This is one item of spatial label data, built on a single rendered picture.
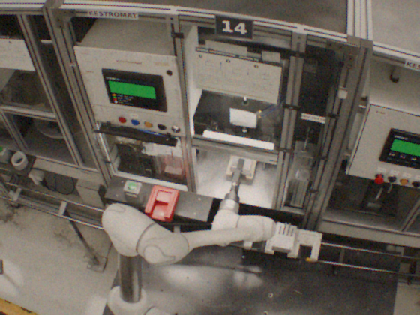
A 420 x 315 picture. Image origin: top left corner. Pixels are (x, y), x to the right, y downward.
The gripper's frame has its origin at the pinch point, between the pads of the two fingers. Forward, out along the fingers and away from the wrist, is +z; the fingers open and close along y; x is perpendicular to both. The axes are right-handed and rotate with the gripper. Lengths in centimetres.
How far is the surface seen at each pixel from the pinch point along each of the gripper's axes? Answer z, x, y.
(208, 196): -14.1, 12.8, -9.4
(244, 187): -5.0, -3.1, -9.4
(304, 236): -23.0, -38.2, -13.8
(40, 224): -21, 145, -100
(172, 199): -22.9, 27.5, -3.5
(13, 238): -39, 164, -100
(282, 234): -27.1, -26.8, -7.5
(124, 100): -17, 44, 57
